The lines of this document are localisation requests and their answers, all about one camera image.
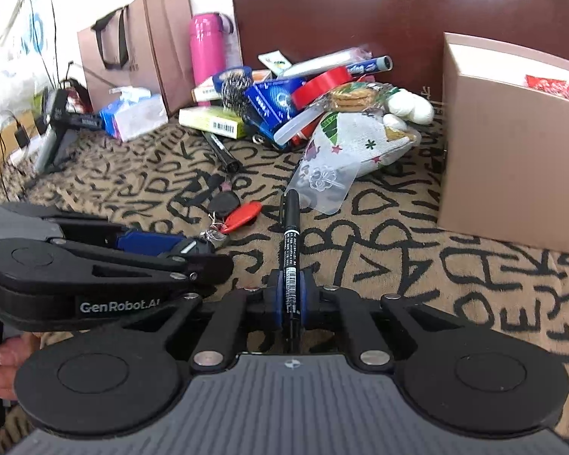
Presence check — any brown paper bag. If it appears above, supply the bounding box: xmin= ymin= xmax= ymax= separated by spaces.
xmin=77 ymin=0 xmax=195 ymax=117

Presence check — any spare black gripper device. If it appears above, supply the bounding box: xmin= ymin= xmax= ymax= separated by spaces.
xmin=33 ymin=88 xmax=102 ymax=174

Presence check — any key bunch with red tag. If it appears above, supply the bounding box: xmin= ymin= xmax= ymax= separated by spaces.
xmin=182 ymin=191 xmax=264 ymax=256

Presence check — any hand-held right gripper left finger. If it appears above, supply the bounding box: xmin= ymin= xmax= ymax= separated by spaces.
xmin=118 ymin=270 xmax=285 ymax=371

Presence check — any small white card packet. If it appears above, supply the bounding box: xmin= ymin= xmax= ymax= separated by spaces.
xmin=258 ymin=51 xmax=292 ymax=77

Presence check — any clear zip bag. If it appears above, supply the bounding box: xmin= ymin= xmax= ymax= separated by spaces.
xmin=284 ymin=158 xmax=361 ymax=214

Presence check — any blue printed tube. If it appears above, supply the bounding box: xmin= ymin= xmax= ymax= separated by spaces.
xmin=346 ymin=55 xmax=393 ymax=77

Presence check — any cardboard box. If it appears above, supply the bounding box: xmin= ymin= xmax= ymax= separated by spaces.
xmin=437 ymin=32 xmax=569 ymax=256

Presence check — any person's left hand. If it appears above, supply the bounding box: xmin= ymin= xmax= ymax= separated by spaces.
xmin=0 ymin=332 xmax=46 ymax=401

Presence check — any white plush toy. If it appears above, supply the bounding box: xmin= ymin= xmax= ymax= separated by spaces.
xmin=386 ymin=89 xmax=434 ymax=125

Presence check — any yellow-green flat box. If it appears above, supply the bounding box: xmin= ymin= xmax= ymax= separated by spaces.
xmin=178 ymin=105 xmax=246 ymax=140

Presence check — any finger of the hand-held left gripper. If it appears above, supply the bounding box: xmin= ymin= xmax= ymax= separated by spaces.
xmin=52 ymin=217 xmax=190 ymax=257
xmin=50 ymin=239 xmax=234 ymax=291

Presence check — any steel wool scrubber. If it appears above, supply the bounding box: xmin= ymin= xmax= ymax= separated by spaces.
xmin=220 ymin=72 xmax=257 ymax=115

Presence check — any printed cloth pouch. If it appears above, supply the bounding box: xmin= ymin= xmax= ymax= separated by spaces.
xmin=303 ymin=111 xmax=423 ymax=176

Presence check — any orange and white box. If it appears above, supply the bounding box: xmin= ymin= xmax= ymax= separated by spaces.
xmin=191 ymin=70 xmax=272 ymax=105

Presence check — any cookie packet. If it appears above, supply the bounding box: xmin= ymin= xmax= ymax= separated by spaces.
xmin=320 ymin=82 xmax=399 ymax=113

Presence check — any blue printed carton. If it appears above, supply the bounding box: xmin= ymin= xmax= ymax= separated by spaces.
xmin=243 ymin=76 xmax=309 ymax=138

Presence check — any dark brown wooden board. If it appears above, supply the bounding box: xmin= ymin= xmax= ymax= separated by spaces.
xmin=231 ymin=0 xmax=569 ymax=105

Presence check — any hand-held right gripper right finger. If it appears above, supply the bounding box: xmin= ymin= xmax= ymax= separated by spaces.
xmin=299 ymin=270 xmax=462 ymax=371

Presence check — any black charger with cable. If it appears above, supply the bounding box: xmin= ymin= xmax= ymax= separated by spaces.
xmin=0 ymin=110 xmax=30 ymax=149

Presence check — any letter print covered desktop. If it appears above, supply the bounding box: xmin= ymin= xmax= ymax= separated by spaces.
xmin=0 ymin=104 xmax=569 ymax=455

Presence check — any red tape roll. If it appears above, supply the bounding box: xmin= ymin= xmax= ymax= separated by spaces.
xmin=290 ymin=67 xmax=351 ymax=109

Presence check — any black marker pen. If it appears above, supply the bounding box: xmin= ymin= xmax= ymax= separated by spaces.
xmin=281 ymin=190 xmax=305 ymax=337
xmin=203 ymin=132 xmax=241 ymax=174

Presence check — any blue tape roll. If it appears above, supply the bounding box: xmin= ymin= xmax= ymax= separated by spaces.
xmin=213 ymin=67 xmax=254 ymax=91

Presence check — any clear plastic sleeve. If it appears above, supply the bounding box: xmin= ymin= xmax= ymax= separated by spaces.
xmin=280 ymin=47 xmax=373 ymax=79

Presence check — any red snack packet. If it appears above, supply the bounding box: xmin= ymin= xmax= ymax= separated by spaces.
xmin=524 ymin=74 xmax=569 ymax=105

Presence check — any blue tissue pack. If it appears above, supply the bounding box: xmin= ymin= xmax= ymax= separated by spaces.
xmin=99 ymin=86 xmax=169 ymax=142

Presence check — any pink thermos bottle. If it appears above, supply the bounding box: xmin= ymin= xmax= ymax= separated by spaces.
xmin=189 ymin=13 xmax=235 ymax=106

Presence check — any translucent plastic case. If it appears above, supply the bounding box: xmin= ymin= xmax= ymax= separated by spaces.
xmin=273 ymin=104 xmax=324 ymax=146

